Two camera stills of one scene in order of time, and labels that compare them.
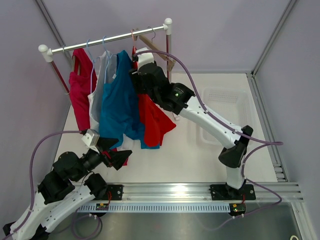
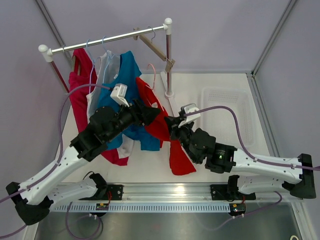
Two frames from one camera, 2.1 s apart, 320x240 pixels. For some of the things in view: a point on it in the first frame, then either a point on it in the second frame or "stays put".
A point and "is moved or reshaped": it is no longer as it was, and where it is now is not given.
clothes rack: [47, 54] stays put
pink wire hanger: [132, 37] is moved or reshaped
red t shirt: [154, 119] is moved or reshaped
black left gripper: [118, 157] -> [141, 114]
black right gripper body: [139, 87] -> [183, 133]
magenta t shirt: [82, 79] stays put
